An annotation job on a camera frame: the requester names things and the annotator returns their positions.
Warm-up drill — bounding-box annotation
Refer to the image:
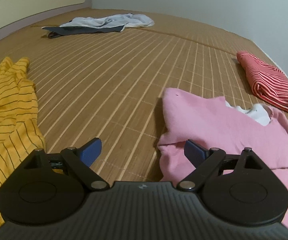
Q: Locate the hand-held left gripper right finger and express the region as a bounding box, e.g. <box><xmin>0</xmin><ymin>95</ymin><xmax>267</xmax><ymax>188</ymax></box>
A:
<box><xmin>176</xmin><ymin>139</ymin><xmax>264</xmax><ymax>192</ymax></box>

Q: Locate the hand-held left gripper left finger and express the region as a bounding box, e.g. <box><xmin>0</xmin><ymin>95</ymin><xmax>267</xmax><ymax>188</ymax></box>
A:
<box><xmin>21</xmin><ymin>137</ymin><xmax>110</xmax><ymax>192</ymax></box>

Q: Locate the pink shirt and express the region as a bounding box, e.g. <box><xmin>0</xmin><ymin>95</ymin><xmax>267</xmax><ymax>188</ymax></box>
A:
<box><xmin>156</xmin><ymin>87</ymin><xmax>288</xmax><ymax>235</ymax></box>

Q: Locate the bamboo bed mat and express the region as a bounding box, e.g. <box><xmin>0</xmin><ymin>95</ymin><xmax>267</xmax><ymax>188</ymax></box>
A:
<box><xmin>0</xmin><ymin>8</ymin><xmax>288</xmax><ymax>183</ymax></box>

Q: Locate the yellow striped shirt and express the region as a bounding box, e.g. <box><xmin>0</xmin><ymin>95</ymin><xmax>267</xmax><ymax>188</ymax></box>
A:
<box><xmin>0</xmin><ymin>56</ymin><xmax>47</xmax><ymax>235</ymax></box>

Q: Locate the red striped folded shirt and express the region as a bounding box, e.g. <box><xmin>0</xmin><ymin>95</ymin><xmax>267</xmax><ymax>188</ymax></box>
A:
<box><xmin>236</xmin><ymin>51</ymin><xmax>288</xmax><ymax>114</ymax></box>

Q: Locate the dark blue garment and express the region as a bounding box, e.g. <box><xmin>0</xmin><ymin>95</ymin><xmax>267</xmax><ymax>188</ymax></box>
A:
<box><xmin>42</xmin><ymin>24</ymin><xmax>127</xmax><ymax>39</ymax></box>

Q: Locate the light blue shirt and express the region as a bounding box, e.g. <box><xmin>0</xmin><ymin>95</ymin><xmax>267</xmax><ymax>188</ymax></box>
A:
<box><xmin>59</xmin><ymin>13</ymin><xmax>155</xmax><ymax>29</ymax></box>

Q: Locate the cream bed headboard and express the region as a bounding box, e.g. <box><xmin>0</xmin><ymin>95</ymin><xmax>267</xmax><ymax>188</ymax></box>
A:
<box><xmin>0</xmin><ymin>0</ymin><xmax>93</xmax><ymax>50</ymax></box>

